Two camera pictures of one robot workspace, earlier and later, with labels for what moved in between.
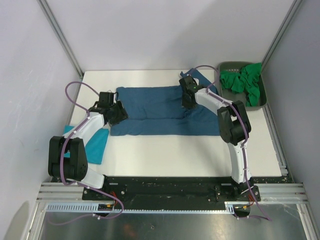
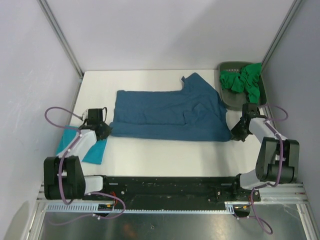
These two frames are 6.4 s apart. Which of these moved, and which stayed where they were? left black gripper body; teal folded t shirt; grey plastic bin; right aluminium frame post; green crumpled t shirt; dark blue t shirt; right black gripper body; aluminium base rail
Moved: right black gripper body; dark blue t shirt; left black gripper body
Stayed: right aluminium frame post; aluminium base rail; teal folded t shirt; green crumpled t shirt; grey plastic bin
